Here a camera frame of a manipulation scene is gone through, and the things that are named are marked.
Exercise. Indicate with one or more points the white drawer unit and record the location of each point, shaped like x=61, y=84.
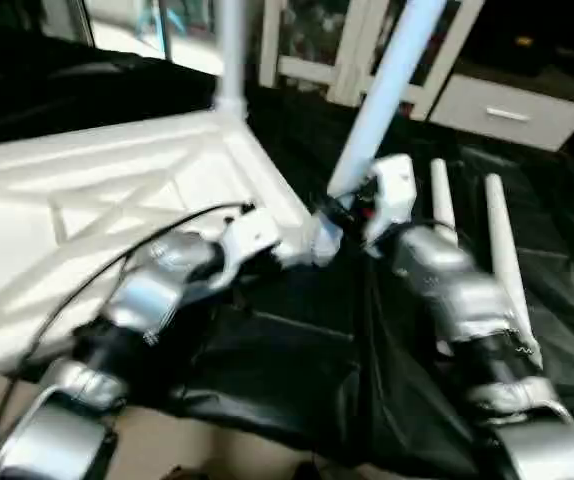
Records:
x=512, y=110

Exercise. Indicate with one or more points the black work surface mat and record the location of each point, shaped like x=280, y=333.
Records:
x=287, y=370

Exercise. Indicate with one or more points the white plastic table top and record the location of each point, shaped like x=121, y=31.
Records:
x=87, y=200

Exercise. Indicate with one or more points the white plastic table leg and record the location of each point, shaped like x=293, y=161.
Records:
x=507, y=260
x=231, y=50
x=443, y=200
x=387, y=90

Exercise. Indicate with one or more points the colourful background box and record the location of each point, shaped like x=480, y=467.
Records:
x=157, y=12

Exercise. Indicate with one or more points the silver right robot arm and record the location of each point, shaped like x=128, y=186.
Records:
x=457, y=290

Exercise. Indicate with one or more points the white glass door cabinet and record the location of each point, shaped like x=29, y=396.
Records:
x=317, y=50

